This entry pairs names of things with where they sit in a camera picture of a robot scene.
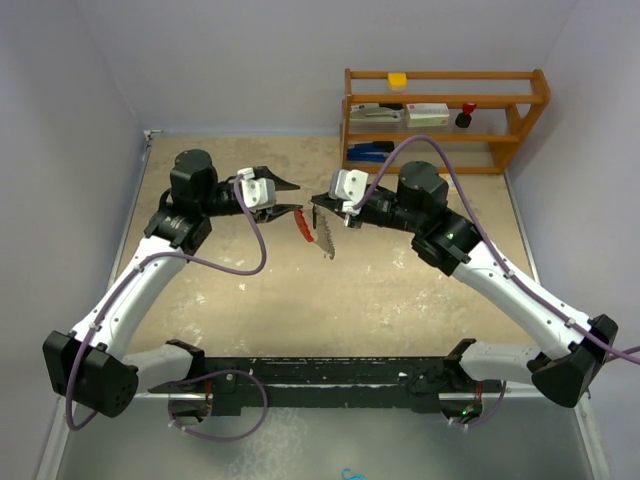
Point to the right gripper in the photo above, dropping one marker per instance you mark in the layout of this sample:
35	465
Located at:
324	200

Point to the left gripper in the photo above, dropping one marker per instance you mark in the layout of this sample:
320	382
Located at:
270	213

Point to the red grey key holder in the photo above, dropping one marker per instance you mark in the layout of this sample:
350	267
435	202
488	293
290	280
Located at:
314	227

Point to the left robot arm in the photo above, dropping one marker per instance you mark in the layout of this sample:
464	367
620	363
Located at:
89	365

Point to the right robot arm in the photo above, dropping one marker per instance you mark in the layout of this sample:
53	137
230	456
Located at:
570	346

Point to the blue stapler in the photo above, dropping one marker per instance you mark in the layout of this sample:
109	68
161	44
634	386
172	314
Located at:
375	151

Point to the grey stapler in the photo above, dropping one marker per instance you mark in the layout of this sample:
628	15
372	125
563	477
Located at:
376	112

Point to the white cardboard box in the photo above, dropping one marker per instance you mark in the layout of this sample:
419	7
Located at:
426	115

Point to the yellow block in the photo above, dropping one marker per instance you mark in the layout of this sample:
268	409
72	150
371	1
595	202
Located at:
397	81

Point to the wooden shelf rack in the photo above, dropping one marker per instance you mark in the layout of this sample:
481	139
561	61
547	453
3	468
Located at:
489	112

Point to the blue object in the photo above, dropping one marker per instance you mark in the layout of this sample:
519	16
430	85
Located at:
348	474

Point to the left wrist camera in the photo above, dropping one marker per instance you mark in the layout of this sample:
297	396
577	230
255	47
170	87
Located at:
257	188

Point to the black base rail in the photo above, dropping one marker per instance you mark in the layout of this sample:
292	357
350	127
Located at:
421	384

